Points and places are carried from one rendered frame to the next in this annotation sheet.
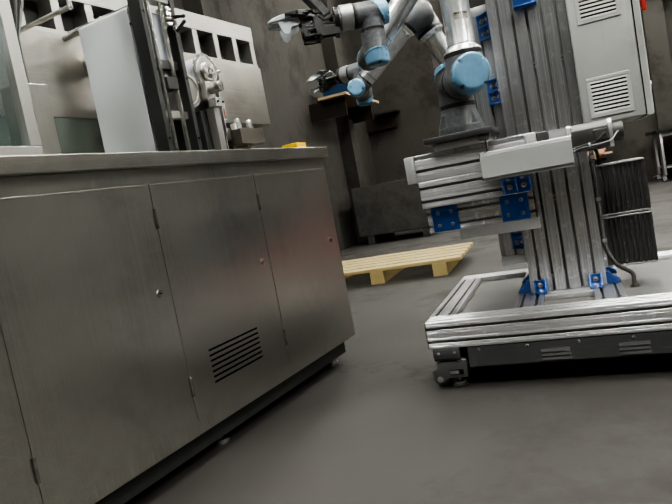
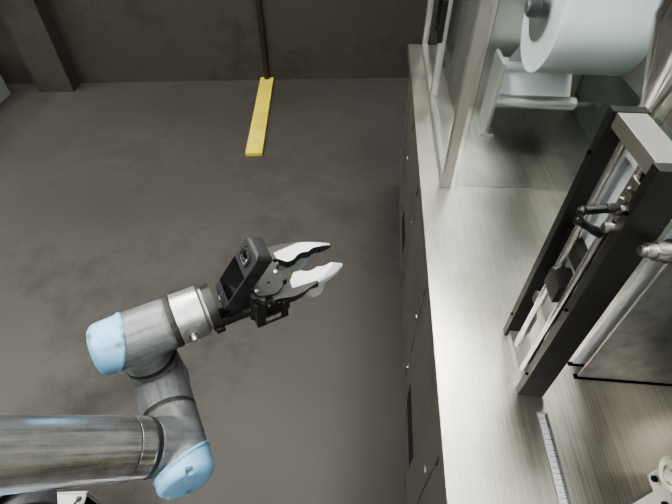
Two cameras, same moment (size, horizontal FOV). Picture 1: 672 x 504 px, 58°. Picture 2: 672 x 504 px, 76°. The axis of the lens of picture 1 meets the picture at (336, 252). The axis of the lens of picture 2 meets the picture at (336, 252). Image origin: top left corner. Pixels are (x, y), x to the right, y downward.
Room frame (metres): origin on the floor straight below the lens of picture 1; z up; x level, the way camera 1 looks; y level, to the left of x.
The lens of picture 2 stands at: (2.34, -0.12, 1.72)
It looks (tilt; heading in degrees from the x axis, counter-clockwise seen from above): 45 degrees down; 156
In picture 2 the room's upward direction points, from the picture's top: straight up
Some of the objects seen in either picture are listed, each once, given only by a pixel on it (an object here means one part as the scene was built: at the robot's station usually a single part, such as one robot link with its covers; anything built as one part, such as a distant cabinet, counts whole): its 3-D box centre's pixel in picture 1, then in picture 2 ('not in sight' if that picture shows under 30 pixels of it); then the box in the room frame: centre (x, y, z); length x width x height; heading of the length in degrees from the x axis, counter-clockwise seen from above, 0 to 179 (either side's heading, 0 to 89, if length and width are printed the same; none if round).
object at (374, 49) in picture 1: (374, 48); (161, 381); (1.93, -0.23, 1.12); 0.11 x 0.08 x 0.11; 4
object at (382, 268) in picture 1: (390, 267); not in sight; (4.89, -0.41, 0.06); 1.29 x 0.89 x 0.12; 68
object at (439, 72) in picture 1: (454, 83); not in sight; (2.06, -0.49, 0.98); 0.13 x 0.12 x 0.14; 4
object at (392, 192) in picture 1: (403, 208); not in sight; (8.18, -1.00, 0.38); 1.12 x 0.91 x 0.76; 68
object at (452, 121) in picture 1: (459, 119); not in sight; (2.07, -0.49, 0.87); 0.15 x 0.15 x 0.10
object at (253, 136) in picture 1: (215, 145); not in sight; (2.65, 0.42, 1.00); 0.40 x 0.16 x 0.06; 61
